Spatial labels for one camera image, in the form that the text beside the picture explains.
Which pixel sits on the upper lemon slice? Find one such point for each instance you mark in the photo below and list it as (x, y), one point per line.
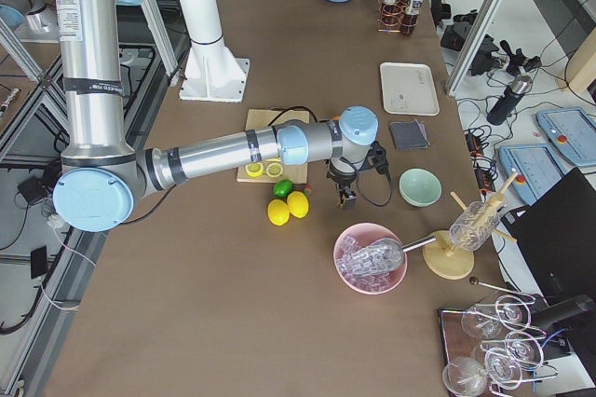
(255, 169)

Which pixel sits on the wooden cutting board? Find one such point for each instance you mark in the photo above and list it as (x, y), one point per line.
(260, 118)

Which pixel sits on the cream rabbit tray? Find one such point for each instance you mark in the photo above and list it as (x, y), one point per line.
(408, 89)

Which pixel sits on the upper whole yellow lemon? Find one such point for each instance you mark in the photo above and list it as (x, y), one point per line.
(298, 204)

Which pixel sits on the wine glass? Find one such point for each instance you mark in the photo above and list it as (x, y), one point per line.
(508, 360)
(512, 312)
(464, 376)
(480, 321)

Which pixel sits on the whole yellow lemon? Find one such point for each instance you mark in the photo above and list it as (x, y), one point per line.
(278, 212)
(298, 204)

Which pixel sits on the green lime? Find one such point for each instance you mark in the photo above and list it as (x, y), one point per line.
(282, 188)

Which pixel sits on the grey folded cloth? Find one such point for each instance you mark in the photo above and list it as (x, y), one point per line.
(410, 135)

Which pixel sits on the copper wire bottle rack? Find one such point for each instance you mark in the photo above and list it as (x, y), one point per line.
(397, 27)

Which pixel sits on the clear textured glass cup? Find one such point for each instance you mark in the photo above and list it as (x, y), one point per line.
(474, 226)

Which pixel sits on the lower right bottle in rack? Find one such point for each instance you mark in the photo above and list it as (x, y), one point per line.
(410, 16)

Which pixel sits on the wine glass upper left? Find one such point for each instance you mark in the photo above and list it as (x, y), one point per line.
(480, 321)

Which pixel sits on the wine glass lower left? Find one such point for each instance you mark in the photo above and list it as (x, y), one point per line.
(464, 376)

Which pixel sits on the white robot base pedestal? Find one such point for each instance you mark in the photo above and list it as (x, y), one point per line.
(212, 72)

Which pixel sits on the dark tray with glasses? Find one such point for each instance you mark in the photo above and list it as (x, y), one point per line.
(456, 343)

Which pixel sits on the lower lemon slice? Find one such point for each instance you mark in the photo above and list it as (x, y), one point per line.
(274, 170)

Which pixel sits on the wine glass middle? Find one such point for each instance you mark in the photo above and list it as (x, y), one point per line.
(508, 360)

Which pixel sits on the lemon slice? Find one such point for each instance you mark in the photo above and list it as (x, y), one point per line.
(274, 170)
(255, 169)

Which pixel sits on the mint green bowl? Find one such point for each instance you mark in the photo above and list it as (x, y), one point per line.
(419, 187)

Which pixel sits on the bottle in rack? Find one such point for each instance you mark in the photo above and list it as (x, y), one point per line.
(389, 15)
(410, 16)

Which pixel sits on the teach pendant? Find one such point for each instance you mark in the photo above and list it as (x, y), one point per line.
(572, 133)
(538, 169)

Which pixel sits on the wooden cup stand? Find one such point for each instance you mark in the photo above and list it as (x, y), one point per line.
(451, 262)

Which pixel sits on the dark blue thermos bottle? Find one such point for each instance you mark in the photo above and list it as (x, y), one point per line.
(510, 98)

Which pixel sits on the pink bowl of ice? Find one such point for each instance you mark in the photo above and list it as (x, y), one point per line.
(359, 236)

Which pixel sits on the lower whole yellow lemon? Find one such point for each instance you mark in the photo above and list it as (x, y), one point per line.
(278, 212)

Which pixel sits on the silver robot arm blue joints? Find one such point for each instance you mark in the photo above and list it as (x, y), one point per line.
(103, 177)

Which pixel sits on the lower left bottle in rack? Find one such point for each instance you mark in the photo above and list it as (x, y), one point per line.
(389, 15)

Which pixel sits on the upper teach pendant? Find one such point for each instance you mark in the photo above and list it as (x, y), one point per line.
(572, 133)

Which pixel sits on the wine glass upper right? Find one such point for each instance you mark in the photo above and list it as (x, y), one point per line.
(512, 312)

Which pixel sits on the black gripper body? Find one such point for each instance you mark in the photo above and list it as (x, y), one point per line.
(342, 176)

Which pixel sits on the lower teach pendant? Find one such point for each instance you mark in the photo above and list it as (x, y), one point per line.
(538, 169)

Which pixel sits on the aluminium frame post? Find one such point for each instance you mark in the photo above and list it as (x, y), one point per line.
(471, 45)

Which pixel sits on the bar spoon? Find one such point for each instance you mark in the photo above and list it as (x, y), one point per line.
(475, 281)

